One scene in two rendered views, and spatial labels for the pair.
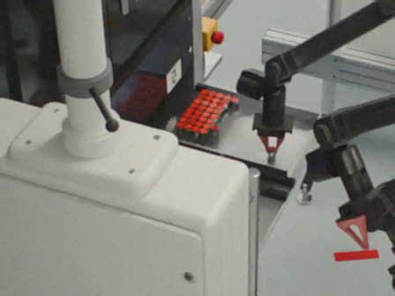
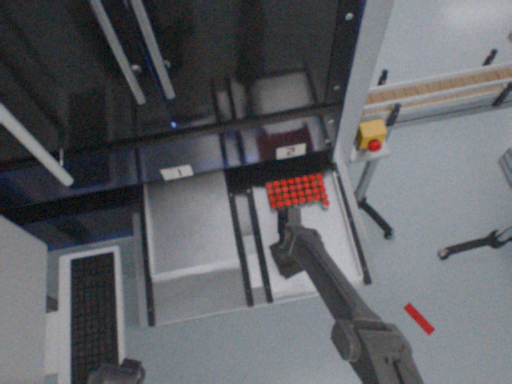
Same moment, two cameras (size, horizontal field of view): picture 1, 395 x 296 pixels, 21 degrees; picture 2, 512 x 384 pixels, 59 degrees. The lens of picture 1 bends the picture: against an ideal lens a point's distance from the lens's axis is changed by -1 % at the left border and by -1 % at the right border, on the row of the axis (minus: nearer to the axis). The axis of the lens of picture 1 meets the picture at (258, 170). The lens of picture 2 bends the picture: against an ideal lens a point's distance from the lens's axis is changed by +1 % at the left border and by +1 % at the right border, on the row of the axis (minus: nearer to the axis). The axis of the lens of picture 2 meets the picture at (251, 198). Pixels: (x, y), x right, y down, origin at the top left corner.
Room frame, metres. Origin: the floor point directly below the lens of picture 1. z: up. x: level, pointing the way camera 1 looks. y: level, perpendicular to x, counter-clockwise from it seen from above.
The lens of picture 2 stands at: (1.93, -0.32, 2.18)
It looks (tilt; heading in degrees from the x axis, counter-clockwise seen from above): 66 degrees down; 67
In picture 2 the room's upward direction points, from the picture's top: 8 degrees counter-clockwise
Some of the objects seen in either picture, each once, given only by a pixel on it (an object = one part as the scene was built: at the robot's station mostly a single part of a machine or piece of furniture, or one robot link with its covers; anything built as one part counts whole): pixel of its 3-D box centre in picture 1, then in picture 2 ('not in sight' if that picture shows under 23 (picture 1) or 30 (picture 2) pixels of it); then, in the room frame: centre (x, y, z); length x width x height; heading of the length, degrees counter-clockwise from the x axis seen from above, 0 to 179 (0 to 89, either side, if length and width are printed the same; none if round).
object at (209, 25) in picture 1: (202, 33); (370, 132); (2.56, 0.17, 0.99); 0.08 x 0.07 x 0.07; 69
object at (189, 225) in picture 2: not in sight; (188, 215); (1.97, 0.27, 0.90); 0.34 x 0.26 x 0.04; 69
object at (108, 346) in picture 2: not in sight; (93, 317); (1.57, 0.17, 0.82); 0.40 x 0.14 x 0.02; 69
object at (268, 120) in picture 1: (273, 115); (287, 255); (2.14, -0.04, 1.04); 0.10 x 0.07 x 0.07; 85
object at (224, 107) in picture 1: (215, 120); (298, 203); (2.28, 0.12, 0.90); 0.18 x 0.02 x 0.05; 158
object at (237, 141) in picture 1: (245, 130); (304, 230); (2.24, 0.04, 0.90); 0.34 x 0.26 x 0.04; 68
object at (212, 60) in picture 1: (192, 63); (364, 141); (2.59, 0.20, 0.87); 0.14 x 0.13 x 0.02; 69
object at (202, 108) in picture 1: (200, 116); (295, 190); (2.29, 0.16, 0.90); 0.18 x 0.02 x 0.05; 158
